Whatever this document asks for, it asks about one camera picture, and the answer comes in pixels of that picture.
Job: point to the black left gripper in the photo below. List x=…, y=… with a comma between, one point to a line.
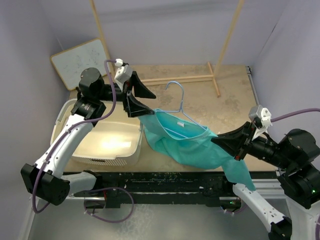
x=133, y=108

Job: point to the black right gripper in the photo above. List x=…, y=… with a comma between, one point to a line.
x=235, y=139

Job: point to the teal t shirt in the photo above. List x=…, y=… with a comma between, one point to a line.
x=190, y=144

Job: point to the light blue wire hanger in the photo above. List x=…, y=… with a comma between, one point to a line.
x=181, y=104

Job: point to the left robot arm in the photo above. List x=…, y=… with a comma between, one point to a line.
x=96, y=101

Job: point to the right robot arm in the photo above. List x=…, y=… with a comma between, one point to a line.
x=299, y=179

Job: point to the white perforated laundry basket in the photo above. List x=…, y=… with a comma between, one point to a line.
x=114, y=141

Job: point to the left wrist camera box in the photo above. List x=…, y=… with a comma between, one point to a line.
x=123, y=74

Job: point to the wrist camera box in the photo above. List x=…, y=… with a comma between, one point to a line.
x=261, y=119
x=123, y=74

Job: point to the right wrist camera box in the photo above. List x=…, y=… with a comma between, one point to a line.
x=261, y=119

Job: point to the small whiteboard yellow frame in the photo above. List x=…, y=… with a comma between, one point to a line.
x=70, y=63

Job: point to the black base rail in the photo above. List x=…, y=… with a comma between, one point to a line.
x=209, y=188

